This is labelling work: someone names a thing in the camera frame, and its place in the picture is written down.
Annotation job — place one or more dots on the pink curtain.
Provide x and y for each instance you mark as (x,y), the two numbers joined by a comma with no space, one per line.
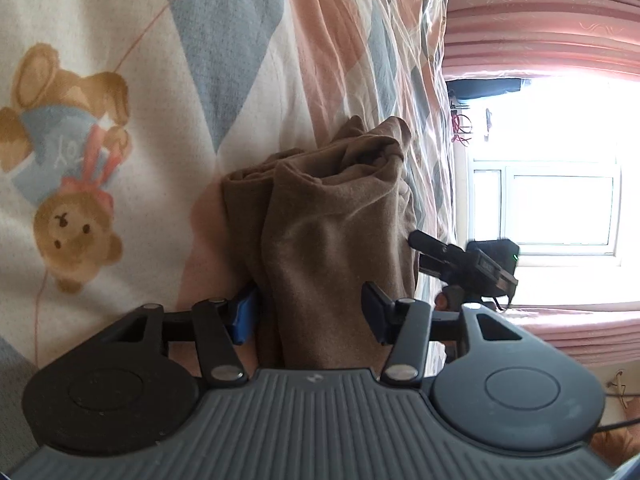
(530,38)

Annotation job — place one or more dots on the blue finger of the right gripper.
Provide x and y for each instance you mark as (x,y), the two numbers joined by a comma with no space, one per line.
(426,244)

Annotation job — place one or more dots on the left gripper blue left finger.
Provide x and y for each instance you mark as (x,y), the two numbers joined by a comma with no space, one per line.
(232,318)

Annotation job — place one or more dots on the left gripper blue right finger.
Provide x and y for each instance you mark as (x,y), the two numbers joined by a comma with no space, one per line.
(384,315)

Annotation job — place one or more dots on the red rack on windowsill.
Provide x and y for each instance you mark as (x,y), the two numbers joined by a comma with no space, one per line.
(461,126)

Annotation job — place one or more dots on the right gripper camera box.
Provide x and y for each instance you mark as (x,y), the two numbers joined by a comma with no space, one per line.
(503,251)

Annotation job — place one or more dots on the checkered pink grey quilt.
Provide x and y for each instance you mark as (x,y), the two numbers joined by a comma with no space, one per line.
(120,117)

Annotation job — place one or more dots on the brown long sleeve sweater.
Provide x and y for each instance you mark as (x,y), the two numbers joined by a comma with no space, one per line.
(311,227)

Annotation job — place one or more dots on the person right hand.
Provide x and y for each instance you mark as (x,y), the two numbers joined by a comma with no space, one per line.
(442,303)

